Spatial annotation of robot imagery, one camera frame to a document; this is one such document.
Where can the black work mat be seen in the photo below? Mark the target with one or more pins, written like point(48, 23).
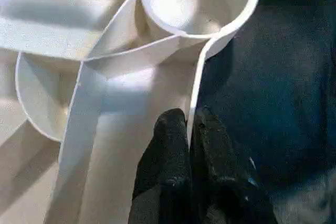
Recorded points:
point(275, 90)

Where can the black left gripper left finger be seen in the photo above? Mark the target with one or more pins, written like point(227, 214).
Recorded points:
point(165, 171)

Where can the white plastic table top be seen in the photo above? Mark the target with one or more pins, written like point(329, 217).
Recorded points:
point(118, 77)

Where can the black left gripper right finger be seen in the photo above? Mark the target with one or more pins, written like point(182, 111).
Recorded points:
point(220, 176)

